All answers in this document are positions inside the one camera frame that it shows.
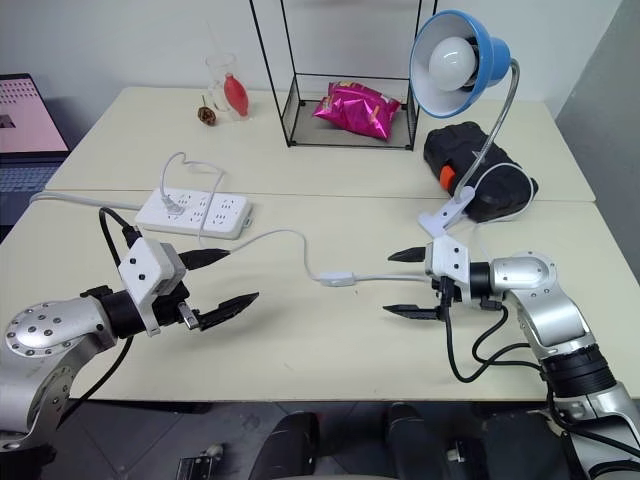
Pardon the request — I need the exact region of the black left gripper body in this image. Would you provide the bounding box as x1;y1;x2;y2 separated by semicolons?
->
149;281;200;330

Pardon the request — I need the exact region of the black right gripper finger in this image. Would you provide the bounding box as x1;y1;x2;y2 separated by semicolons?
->
387;245;433;265
381;302;444;322

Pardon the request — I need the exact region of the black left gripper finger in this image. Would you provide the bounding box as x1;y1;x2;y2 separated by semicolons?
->
191;292;261;333
178;247;232;272

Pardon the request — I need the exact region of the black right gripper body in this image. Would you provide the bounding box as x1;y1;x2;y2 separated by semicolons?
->
430;276;459;321

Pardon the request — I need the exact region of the white plug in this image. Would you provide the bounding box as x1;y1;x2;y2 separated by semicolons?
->
159;189;185;217

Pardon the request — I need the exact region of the blue clip-on desk lamp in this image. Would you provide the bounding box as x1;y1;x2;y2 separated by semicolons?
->
409;9;522;239

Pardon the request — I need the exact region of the white power strip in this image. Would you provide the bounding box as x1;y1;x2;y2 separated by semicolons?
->
134;187;254;241

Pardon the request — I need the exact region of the black tool case orange latch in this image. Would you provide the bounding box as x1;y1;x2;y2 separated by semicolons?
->
423;119;541;224

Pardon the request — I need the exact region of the dark rounded shape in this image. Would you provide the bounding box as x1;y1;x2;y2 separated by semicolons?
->
386;401;454;480
248;410;322;480

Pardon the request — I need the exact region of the brown dried flower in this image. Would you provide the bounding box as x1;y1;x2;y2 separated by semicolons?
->
195;94;219;128

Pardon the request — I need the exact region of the pink snack bag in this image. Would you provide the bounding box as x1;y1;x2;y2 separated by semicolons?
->
311;81;403;144

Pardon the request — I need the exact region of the small metal caster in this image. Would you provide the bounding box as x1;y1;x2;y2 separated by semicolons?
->
175;443;227;480

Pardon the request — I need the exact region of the red bulb-shaped object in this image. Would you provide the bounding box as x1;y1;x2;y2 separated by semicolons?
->
222;71;252;120

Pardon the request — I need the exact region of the clear glass cup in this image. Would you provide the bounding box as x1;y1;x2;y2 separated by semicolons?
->
205;53;242;115

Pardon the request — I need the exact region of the white light bulb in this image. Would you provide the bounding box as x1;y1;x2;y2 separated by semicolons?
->
427;35;477;93

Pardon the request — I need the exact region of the laptop with pink screen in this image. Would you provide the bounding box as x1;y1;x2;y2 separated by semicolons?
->
0;73;72;195

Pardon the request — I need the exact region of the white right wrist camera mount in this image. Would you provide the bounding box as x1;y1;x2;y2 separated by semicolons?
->
424;236;474;304

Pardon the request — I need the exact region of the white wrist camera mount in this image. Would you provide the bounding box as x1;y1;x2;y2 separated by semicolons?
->
117;237;188;337
424;236;474;304

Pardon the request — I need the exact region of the white cable with switch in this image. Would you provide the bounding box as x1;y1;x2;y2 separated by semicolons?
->
160;151;535;284

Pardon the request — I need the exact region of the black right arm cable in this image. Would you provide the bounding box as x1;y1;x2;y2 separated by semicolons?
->
441;298;552;384

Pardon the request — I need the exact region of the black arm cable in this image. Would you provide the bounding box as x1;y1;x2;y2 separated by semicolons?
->
441;298;552;384
54;206;146;432

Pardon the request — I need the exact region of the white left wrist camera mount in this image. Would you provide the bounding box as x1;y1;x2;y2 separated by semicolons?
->
117;237;188;337

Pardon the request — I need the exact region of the white inline cord switch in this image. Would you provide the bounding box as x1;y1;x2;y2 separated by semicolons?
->
316;271;360;289

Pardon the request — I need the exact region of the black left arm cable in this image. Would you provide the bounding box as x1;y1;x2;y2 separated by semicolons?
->
54;206;146;432

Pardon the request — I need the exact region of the black wire frame shelf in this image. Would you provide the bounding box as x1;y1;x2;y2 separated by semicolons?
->
247;0;440;152

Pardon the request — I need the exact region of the white power strip cable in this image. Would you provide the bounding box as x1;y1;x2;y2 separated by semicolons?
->
28;190;145;212

